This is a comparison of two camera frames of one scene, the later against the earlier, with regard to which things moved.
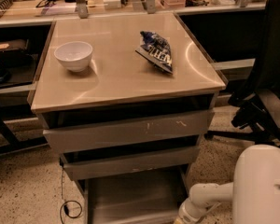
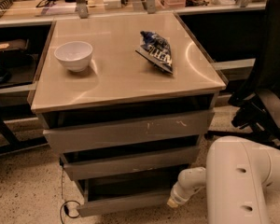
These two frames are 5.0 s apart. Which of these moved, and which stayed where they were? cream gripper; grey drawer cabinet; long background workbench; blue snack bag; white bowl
Moved: cream gripper
Stayed: long background workbench; white bowl; grey drawer cabinet; blue snack bag
